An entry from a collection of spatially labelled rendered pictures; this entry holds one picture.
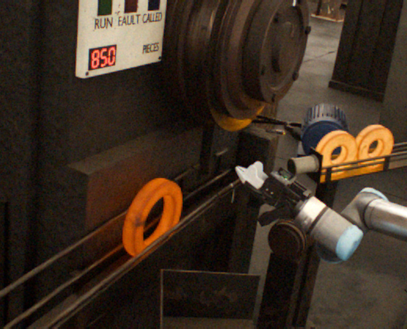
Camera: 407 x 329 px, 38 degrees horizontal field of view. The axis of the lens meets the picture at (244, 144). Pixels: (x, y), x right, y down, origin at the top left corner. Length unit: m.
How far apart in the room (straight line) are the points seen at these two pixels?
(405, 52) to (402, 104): 0.36
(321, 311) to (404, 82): 2.19
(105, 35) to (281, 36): 0.42
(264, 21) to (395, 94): 2.99
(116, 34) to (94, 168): 0.28
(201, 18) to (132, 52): 0.17
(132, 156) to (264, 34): 0.40
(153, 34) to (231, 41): 0.17
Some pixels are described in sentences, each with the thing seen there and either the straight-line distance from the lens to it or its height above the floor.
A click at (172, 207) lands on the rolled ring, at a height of 0.74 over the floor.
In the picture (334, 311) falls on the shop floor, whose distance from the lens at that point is 2.47.
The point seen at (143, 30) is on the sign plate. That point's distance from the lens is 1.31.
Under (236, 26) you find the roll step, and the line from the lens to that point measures 1.33.
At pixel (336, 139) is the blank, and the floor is 0.76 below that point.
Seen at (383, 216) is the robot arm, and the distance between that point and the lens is 1.58.
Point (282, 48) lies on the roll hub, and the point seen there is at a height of 1.12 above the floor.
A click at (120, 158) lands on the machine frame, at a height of 0.87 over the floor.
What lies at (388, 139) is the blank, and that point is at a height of 0.76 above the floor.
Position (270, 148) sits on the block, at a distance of 1.78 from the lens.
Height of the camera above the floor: 1.39
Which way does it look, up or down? 21 degrees down
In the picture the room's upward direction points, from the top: 9 degrees clockwise
